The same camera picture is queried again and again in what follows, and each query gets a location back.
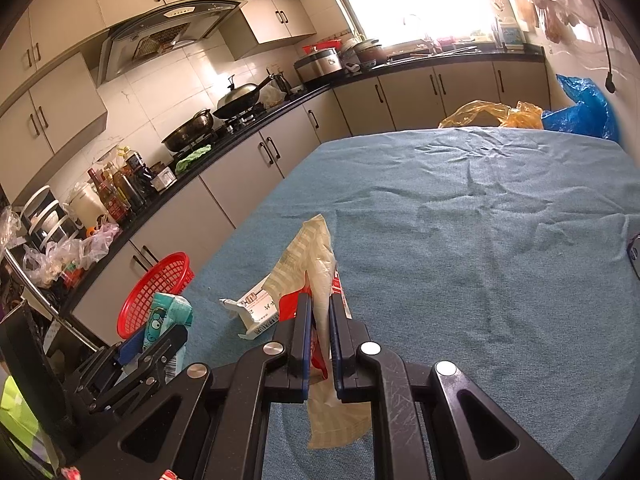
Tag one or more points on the row of sauce bottles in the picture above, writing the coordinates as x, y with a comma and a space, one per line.
122, 185

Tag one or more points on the white kitchen base cabinets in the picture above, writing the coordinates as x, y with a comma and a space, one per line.
350, 105

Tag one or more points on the steel dish rack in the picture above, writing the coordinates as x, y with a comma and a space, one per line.
47, 220

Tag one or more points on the black gas stove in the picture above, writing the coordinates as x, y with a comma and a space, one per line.
245, 121

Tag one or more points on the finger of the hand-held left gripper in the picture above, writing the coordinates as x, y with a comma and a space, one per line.
165, 347
132, 350

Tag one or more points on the dark cooking pot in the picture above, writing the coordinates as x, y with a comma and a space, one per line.
367, 54

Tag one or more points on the teal tissue packet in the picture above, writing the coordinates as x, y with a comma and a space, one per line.
167, 315

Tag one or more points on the black wok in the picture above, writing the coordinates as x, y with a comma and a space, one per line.
187, 132

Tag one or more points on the red plastic lid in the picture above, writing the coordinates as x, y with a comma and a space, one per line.
322, 47

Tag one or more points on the white electric pot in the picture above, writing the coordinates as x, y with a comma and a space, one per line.
87, 207

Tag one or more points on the white torn medicine box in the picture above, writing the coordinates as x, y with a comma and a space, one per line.
255, 310

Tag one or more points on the steel range hood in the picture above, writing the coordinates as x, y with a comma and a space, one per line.
170, 30

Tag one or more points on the yellow green safety vest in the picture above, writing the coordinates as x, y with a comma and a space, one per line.
17, 410

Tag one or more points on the upper kitchen cabinets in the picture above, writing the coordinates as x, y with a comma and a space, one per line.
65, 25

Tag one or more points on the blue plastic bag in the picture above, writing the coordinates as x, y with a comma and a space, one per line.
580, 110

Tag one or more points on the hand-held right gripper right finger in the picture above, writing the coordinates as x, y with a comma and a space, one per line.
339, 350

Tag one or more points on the yellow plastic bag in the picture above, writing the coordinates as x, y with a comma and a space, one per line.
480, 116

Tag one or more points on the green cloth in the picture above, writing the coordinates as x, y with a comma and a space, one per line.
192, 157

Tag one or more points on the eyeglasses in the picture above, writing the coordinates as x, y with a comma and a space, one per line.
634, 255

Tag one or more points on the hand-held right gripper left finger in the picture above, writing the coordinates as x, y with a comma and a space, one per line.
303, 350

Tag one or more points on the clear plastic bags pile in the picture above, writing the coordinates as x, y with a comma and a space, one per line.
75, 255

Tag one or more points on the silver rice cooker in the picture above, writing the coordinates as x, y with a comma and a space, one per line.
320, 65

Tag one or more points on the chrome metal rail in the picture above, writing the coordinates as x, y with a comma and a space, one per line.
50, 305

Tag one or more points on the steel wok with lid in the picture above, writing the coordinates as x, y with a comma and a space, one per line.
240, 100

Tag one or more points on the cream striped red wrapper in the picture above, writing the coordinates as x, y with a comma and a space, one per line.
315, 260

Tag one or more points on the teal labelled container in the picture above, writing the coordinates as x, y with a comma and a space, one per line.
511, 37

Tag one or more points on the steel faucet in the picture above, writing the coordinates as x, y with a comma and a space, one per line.
415, 22

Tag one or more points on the red plastic basket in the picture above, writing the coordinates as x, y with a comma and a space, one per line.
160, 280

